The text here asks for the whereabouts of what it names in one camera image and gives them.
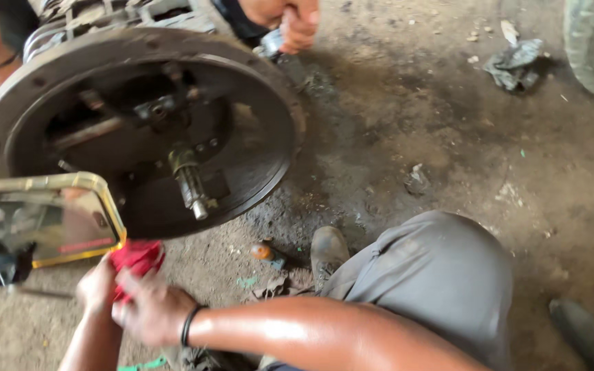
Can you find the person's dusty grey shoe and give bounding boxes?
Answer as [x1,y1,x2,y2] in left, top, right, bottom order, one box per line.
[310,226,351,292]

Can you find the orange handled tool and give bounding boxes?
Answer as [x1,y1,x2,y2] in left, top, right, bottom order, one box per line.
[250,242,287,271]

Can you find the white paper scrap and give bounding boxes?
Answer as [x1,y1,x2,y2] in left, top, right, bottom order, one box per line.
[500,20,520,46]

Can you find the person's right hand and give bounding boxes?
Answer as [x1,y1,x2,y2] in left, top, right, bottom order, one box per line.
[111,268,196,348]

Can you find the brown crumpled rag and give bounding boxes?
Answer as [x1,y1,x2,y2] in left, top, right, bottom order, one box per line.
[245,275,316,304]

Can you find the yellow framed mirror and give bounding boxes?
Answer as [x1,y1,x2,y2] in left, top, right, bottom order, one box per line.
[0,172,128,270]

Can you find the black wristband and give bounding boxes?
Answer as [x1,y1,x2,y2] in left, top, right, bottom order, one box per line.
[180,304,208,347]

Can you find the person's left hand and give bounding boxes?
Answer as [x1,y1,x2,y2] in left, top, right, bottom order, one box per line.
[76,254,123,316]

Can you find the person's grey trousers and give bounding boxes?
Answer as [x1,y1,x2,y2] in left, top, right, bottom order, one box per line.
[258,210,515,371]

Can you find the green string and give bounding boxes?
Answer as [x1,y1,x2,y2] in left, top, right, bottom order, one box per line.
[117,356,169,371]

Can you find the grey dirty rag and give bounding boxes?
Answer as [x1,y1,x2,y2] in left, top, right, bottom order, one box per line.
[483,38,545,93]

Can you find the greasy gearbox bell housing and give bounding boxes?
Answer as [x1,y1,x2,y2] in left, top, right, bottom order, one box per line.
[0,0,308,241]

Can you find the crumpled grey scrap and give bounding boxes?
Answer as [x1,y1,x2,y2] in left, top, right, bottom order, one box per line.
[404,163,430,195]

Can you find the red cloth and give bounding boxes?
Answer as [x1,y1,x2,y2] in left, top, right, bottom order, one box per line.
[108,239,167,304]

